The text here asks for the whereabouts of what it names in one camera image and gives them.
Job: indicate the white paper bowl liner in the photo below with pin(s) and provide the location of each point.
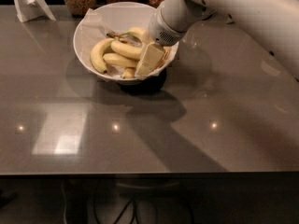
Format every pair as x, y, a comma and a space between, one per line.
112, 43

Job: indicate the left white paper stand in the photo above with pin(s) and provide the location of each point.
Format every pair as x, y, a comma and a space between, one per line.
31, 9

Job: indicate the upper curved yellow banana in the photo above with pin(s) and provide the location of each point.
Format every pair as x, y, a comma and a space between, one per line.
132, 34

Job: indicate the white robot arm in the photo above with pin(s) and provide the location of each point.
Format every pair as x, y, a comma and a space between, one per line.
274, 24

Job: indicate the white ceramic bowl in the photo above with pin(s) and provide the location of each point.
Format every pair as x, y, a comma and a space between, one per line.
117, 17

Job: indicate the curved yellow banana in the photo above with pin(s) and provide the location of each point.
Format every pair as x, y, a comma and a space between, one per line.
97, 55
132, 34

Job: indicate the top long yellow banana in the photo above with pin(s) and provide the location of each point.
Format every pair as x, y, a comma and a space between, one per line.
126, 50

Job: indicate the leftmost curved yellow banana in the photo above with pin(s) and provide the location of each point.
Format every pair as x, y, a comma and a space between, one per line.
97, 55

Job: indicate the lower middle yellow banana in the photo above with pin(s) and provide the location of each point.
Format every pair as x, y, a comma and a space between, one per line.
117, 59

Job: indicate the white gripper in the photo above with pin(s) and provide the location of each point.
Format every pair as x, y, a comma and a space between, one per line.
163, 29

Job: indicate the small bottom yellow banana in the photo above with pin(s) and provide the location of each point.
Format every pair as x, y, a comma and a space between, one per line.
128, 72

